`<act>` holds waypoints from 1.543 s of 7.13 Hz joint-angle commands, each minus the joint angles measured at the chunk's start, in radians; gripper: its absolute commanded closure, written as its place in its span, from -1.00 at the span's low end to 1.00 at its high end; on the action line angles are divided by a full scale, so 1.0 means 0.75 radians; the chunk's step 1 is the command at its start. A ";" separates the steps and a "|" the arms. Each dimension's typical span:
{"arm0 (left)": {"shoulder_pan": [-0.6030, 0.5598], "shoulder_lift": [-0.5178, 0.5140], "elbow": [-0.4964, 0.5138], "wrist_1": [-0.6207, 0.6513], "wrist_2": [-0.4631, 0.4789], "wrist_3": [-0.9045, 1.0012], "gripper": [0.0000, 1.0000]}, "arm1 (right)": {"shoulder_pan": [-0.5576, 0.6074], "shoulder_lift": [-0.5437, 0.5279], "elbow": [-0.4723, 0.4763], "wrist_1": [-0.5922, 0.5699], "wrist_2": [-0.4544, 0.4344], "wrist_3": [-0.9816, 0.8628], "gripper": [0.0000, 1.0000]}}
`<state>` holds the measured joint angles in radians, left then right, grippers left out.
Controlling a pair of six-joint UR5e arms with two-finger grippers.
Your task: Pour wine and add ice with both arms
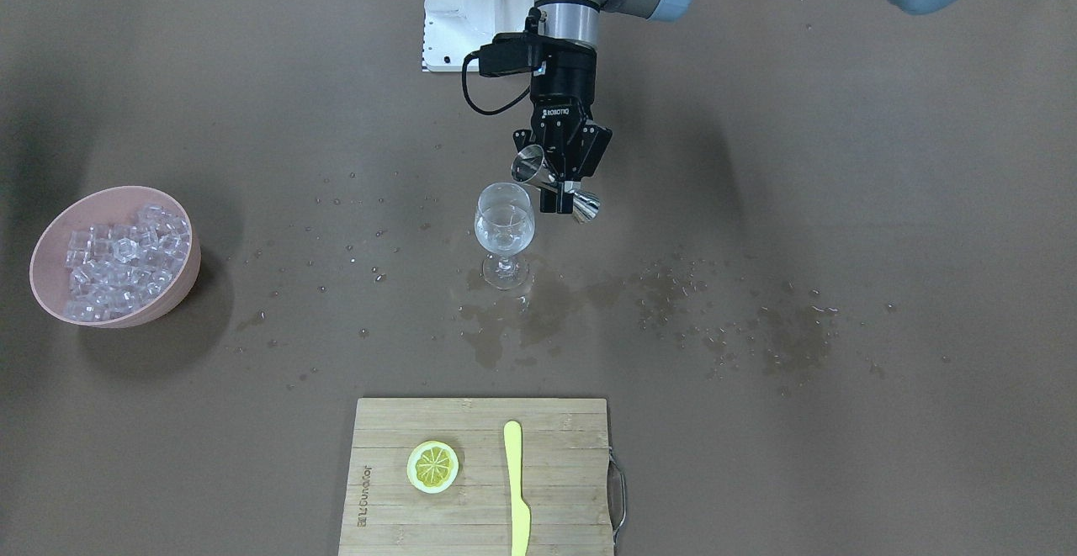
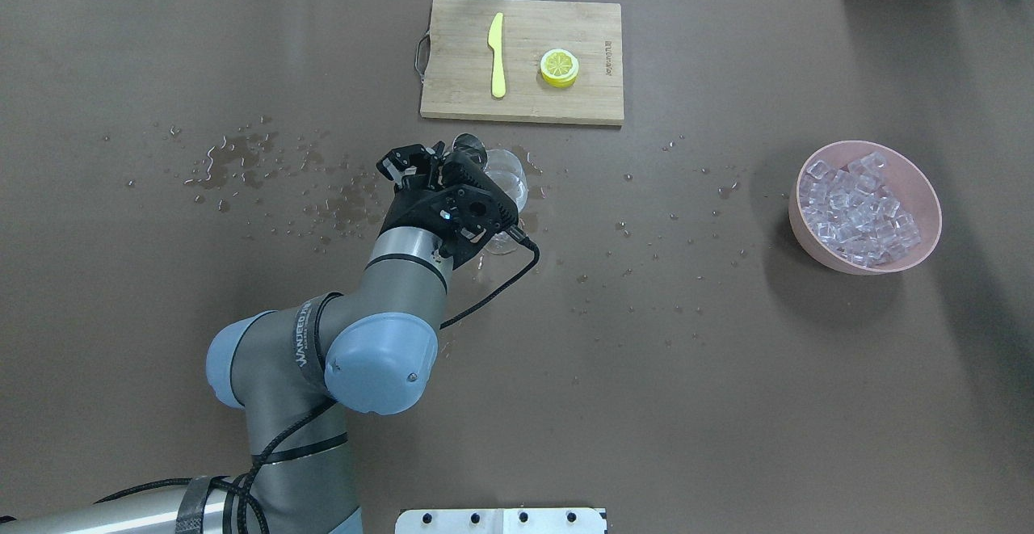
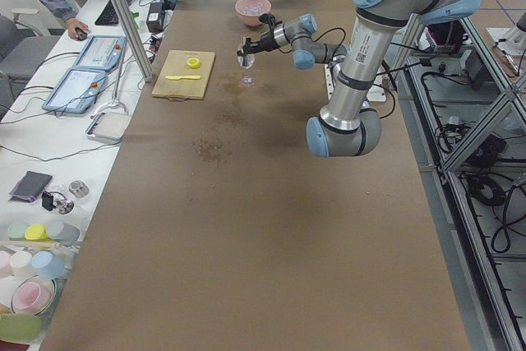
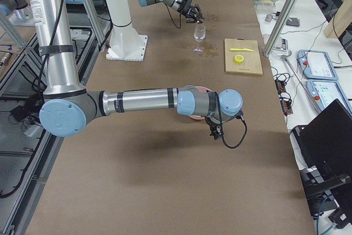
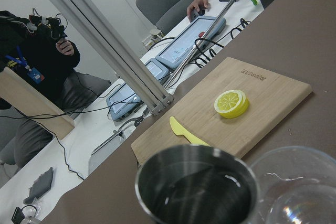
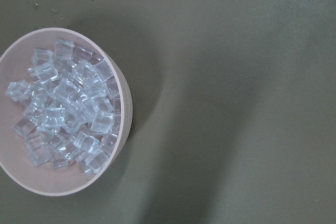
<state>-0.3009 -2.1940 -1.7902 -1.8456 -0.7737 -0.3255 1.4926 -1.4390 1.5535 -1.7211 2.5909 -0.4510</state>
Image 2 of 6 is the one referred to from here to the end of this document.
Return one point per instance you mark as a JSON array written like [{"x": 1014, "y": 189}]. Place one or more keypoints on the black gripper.
[{"x": 403, "y": 206}]

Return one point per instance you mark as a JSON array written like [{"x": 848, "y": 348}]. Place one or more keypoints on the steel cone jigger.
[{"x": 472, "y": 146}]

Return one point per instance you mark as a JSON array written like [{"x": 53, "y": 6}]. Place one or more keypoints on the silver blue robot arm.
[{"x": 295, "y": 372}]

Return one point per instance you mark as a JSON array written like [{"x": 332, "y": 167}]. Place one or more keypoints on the clear wine glass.
[{"x": 506, "y": 170}]

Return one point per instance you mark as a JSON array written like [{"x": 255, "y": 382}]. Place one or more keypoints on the clear ice cubes pile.
[{"x": 855, "y": 214}]

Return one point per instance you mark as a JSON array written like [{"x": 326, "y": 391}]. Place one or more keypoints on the bamboo cutting board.
[{"x": 456, "y": 80}]

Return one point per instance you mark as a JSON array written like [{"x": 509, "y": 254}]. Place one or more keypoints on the yellow plastic knife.
[{"x": 495, "y": 43}]

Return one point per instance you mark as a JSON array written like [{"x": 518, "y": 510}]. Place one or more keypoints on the yellow lemon slice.
[{"x": 559, "y": 68}]

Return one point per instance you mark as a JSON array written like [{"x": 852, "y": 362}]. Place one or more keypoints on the pink bowl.
[{"x": 905, "y": 178}]

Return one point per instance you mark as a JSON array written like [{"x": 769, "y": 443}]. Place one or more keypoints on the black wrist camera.
[{"x": 483, "y": 208}]

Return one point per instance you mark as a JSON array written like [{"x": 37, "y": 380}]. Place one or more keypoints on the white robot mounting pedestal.
[{"x": 503, "y": 520}]

